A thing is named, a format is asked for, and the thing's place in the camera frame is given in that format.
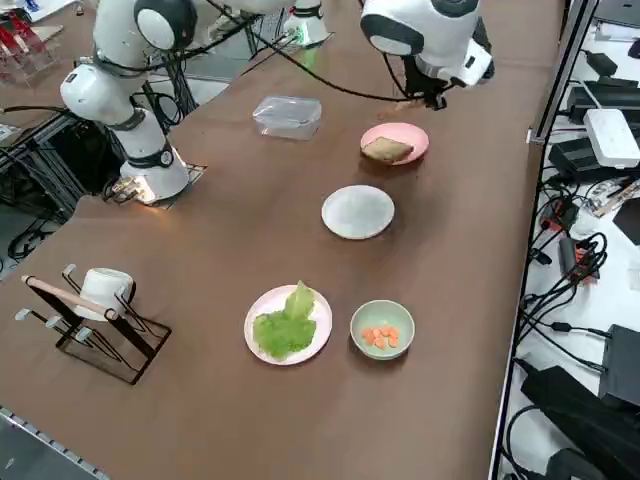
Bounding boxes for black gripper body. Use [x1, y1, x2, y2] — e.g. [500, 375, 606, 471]
[403, 57, 450, 101]

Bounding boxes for green ceramic bowl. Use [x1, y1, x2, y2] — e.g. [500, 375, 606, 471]
[349, 299, 416, 361]

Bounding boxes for white plate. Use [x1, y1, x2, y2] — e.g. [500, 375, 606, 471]
[321, 184, 396, 240]

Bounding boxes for pale pink plate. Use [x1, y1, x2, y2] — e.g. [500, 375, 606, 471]
[243, 284, 334, 366]

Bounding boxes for brown bread slice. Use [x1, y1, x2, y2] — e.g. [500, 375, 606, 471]
[361, 135, 414, 162]

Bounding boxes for clear plastic container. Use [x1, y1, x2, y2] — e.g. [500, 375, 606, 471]
[251, 95, 322, 142]

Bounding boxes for black power brick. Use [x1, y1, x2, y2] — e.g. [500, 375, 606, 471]
[548, 137, 599, 184]

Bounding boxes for white power strip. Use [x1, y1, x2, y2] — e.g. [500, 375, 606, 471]
[583, 108, 640, 169]

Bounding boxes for small black adapter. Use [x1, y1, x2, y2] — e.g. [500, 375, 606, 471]
[557, 236, 580, 275]

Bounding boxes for green lettuce leaf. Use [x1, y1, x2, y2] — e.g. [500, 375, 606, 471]
[252, 279, 319, 360]

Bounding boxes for black box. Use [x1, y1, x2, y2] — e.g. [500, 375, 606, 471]
[599, 323, 640, 407]

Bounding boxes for black bag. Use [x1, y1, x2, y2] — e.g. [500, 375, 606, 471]
[519, 365, 640, 480]

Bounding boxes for white cup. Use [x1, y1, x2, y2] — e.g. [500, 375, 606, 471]
[74, 267, 137, 322]

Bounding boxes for clear acrylic rack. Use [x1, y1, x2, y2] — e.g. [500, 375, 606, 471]
[0, 9, 64, 89]

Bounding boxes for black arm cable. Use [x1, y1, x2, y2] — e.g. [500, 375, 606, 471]
[202, 0, 416, 104]

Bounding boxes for aluminium frame post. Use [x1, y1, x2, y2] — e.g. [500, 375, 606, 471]
[528, 0, 597, 146]

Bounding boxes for aluminium table edge rail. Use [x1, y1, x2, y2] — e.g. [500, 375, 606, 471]
[487, 144, 547, 480]
[0, 405, 109, 480]

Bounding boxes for black metal frame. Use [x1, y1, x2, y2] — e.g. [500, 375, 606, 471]
[0, 107, 126, 226]

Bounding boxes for black wire cup rack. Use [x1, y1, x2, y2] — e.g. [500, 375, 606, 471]
[14, 263, 173, 386]

